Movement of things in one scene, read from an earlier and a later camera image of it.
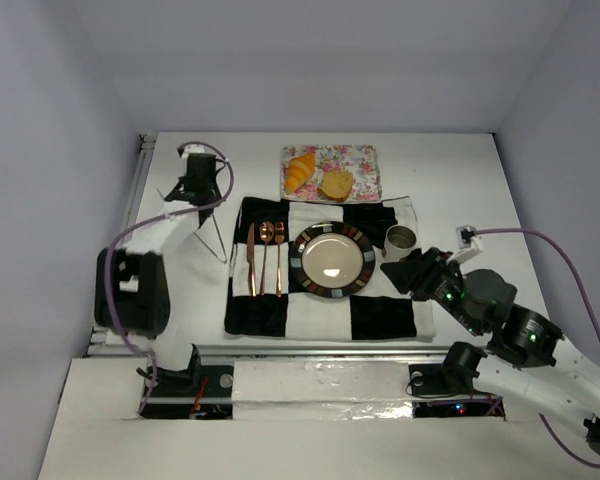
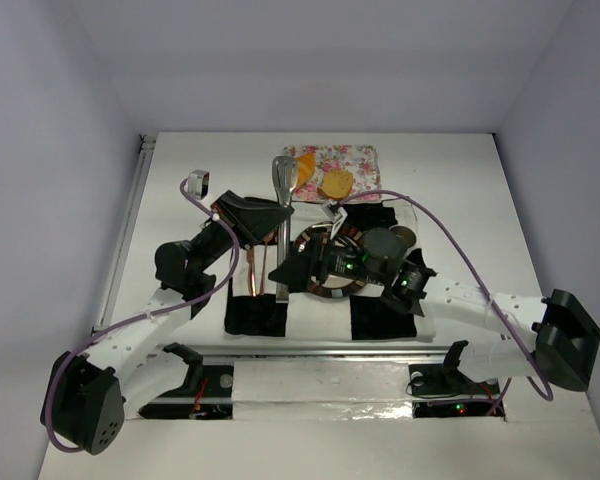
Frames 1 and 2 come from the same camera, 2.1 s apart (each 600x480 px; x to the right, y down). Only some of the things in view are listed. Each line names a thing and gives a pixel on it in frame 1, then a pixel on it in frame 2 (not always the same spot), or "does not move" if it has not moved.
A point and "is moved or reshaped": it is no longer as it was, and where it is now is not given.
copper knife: [250, 256] does not move
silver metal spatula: [219, 239] is moved or reshaped
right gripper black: [426, 275] -> [315, 261]
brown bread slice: [336, 185] does not move
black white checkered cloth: [311, 270] does not move
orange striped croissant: [300, 170] does not move
